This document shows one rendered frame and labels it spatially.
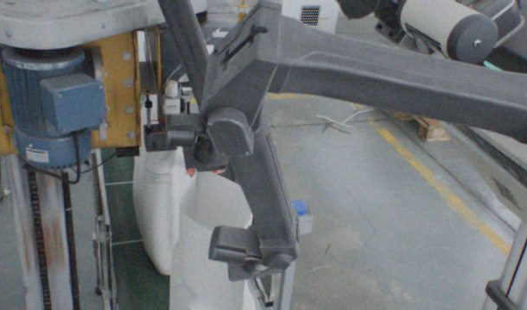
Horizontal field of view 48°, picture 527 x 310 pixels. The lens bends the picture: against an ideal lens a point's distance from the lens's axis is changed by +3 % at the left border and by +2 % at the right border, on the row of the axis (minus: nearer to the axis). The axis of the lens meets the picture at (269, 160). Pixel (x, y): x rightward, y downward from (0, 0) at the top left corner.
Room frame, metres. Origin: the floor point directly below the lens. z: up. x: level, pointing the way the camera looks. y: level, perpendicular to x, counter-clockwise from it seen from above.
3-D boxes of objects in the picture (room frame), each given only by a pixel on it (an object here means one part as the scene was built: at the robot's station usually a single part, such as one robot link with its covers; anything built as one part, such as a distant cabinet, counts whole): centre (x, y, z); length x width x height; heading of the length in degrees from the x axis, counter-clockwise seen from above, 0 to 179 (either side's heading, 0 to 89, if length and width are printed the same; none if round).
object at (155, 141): (1.36, 0.29, 1.04); 0.08 x 0.06 x 0.05; 110
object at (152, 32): (1.42, 0.35, 1.26); 0.22 x 0.05 x 0.16; 20
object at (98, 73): (1.22, 0.42, 1.23); 0.28 x 0.07 x 0.16; 20
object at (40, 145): (1.13, 0.47, 1.21); 0.15 x 0.15 x 0.25
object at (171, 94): (1.31, 0.25, 1.14); 0.05 x 0.04 x 0.16; 110
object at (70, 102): (1.06, 0.40, 1.25); 0.10 x 0.08 x 0.12; 135
